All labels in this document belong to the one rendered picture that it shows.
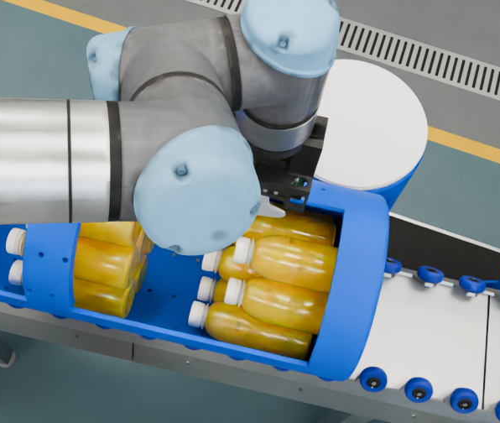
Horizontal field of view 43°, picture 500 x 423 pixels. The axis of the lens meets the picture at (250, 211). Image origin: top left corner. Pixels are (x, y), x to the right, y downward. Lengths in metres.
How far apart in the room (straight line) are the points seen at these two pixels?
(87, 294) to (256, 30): 0.61
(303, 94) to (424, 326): 0.73
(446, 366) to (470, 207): 1.30
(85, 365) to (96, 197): 1.71
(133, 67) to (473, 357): 0.88
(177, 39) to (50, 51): 2.14
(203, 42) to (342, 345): 0.50
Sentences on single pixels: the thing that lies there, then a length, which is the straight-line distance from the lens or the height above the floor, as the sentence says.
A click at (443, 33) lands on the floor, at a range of 2.83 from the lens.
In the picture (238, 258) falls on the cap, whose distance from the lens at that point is 0.91.
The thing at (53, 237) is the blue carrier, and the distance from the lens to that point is 0.88.
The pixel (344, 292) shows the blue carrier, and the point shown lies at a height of 1.22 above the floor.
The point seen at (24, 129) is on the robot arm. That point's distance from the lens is 0.37.
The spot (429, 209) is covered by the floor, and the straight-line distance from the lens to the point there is 2.35.
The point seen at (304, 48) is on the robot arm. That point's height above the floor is 1.64.
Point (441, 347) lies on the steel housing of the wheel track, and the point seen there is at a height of 0.93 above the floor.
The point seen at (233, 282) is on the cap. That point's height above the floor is 1.11.
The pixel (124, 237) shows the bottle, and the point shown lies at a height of 1.16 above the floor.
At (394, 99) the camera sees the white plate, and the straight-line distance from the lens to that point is 1.23.
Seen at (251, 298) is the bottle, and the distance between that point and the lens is 0.93.
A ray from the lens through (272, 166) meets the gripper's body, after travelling 0.66.
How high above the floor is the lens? 2.00
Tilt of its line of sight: 65 degrees down
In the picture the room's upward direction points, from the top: 10 degrees clockwise
